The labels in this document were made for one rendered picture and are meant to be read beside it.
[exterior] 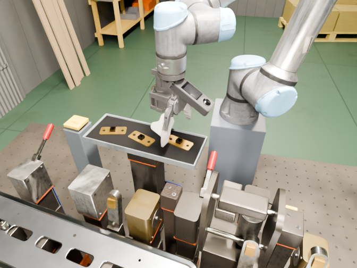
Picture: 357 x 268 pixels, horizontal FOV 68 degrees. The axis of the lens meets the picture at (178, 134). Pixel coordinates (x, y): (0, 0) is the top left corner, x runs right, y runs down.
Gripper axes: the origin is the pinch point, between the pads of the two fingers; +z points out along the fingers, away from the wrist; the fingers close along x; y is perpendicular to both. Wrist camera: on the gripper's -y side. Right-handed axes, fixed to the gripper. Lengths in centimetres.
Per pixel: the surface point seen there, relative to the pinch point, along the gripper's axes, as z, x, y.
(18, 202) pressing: 19, 35, 38
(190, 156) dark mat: 3.5, 3.3, -6.2
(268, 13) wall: 111, -587, 119
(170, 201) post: 11.3, 14.9, -6.3
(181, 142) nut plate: 3.2, -0.3, -1.0
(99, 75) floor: 120, -180, 238
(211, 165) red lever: 5.8, 1.2, -12.0
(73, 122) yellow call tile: 3.5, 9.4, 35.9
